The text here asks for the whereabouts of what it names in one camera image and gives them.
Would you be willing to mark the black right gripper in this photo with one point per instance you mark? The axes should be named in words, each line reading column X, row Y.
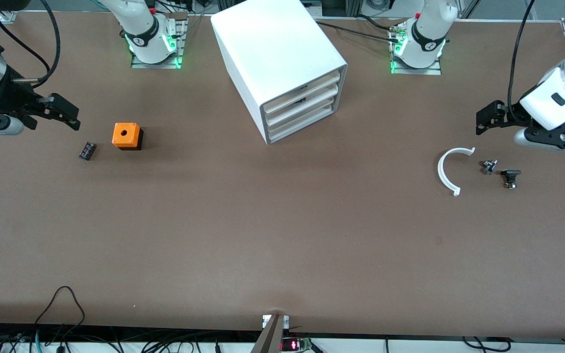
column 12, row 96

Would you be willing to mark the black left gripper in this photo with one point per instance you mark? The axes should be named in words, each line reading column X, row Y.
column 514, row 113

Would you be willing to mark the white drawer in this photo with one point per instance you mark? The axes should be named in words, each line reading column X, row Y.
column 302, row 120
column 302, row 92
column 302, row 106

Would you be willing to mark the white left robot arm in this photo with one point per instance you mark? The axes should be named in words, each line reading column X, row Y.
column 429, row 34

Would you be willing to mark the white drawer cabinet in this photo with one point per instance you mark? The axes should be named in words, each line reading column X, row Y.
column 272, row 44

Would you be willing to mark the small black electronic component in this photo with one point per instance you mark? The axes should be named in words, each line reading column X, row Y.
column 88, row 150

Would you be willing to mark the orange box with black base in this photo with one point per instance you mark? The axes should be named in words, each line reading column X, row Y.
column 125, row 133

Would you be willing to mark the device with red display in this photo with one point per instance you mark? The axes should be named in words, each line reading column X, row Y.
column 293, row 345

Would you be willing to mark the small metal switch part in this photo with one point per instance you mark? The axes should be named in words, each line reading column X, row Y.
column 489, row 167

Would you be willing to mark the black flat-head switch part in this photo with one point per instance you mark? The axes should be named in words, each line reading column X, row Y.
column 510, row 173

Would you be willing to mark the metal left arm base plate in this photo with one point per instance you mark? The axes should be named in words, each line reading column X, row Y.
column 415, row 71

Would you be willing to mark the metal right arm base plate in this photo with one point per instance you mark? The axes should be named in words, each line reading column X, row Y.
column 155, row 65

